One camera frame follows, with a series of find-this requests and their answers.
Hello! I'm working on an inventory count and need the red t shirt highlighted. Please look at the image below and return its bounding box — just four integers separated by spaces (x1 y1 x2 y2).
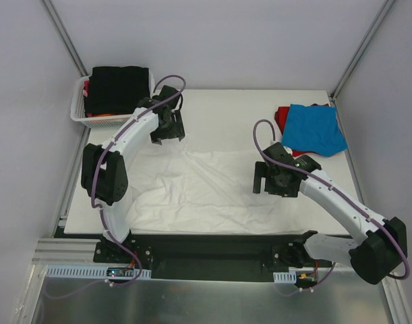
274 104 336 157

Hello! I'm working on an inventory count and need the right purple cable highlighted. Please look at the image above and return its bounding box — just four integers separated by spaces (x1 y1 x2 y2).
252 119 411 297

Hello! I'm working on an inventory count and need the blue t shirt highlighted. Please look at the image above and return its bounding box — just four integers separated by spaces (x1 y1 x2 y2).
281 104 347 157

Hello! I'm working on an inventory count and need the white plastic basket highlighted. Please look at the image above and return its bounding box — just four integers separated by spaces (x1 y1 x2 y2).
70 69 154 128

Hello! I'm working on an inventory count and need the right white cable duct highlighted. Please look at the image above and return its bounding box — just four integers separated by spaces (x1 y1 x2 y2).
273 271 297 284

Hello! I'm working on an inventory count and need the left white cable duct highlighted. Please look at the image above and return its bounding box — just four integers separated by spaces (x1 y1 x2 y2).
46 265 152 280

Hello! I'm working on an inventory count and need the white cable duct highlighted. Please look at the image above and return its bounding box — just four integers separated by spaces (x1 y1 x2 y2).
273 271 297 284
46 265 152 280

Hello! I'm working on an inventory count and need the white t shirt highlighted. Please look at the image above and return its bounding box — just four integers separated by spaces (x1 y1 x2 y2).
125 137 306 234

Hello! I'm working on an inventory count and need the pink t shirt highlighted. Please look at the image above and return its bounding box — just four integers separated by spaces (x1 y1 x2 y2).
82 80 90 98

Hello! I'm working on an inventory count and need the black t shirt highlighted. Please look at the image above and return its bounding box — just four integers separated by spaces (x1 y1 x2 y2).
84 66 150 117

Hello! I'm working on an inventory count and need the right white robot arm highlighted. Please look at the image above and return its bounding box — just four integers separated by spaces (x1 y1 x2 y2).
253 142 410 284

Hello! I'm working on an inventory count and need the aluminium rail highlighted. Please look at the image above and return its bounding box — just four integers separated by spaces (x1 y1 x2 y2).
33 236 395 271

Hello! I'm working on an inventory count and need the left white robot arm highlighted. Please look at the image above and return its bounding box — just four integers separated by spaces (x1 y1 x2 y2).
81 86 185 263

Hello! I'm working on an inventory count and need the purple cable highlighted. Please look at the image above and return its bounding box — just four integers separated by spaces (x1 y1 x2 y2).
252 119 411 297
43 74 187 300

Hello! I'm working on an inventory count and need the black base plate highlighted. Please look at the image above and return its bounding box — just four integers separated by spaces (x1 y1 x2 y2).
92 232 332 284

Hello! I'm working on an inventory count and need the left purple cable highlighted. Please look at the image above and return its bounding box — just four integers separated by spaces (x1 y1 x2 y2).
43 74 187 300

